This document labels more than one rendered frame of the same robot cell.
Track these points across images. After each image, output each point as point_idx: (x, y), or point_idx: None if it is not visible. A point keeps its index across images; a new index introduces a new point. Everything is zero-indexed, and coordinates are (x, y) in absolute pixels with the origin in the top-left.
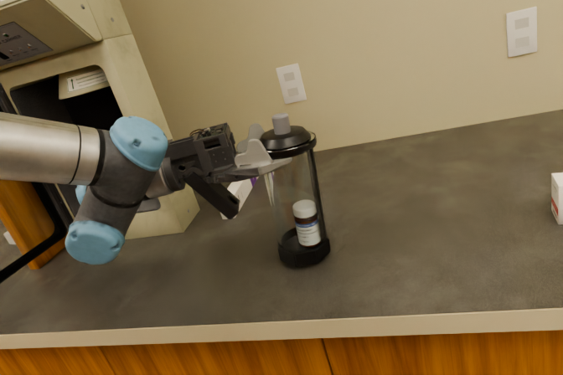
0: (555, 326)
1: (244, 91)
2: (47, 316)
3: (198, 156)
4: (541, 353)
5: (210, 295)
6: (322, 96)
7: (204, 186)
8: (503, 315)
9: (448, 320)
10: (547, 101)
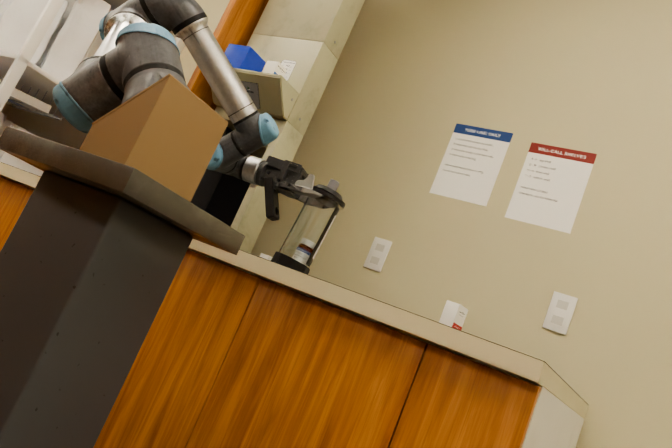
0: (372, 314)
1: (342, 240)
2: None
3: (282, 168)
4: (360, 354)
5: None
6: (392, 277)
7: (270, 187)
8: (352, 295)
9: (325, 287)
10: None
